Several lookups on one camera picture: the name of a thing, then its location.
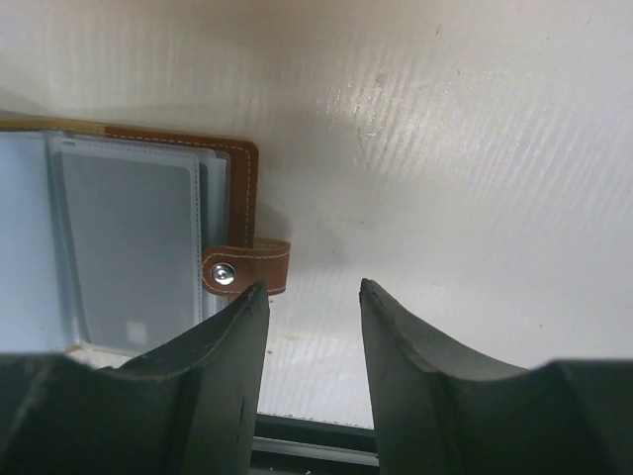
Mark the brown leather card holder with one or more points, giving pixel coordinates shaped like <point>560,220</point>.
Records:
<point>41,307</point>

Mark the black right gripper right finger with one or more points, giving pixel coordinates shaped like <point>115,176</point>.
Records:
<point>441,407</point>

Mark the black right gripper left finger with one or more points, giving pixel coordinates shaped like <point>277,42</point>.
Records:
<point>186,407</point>

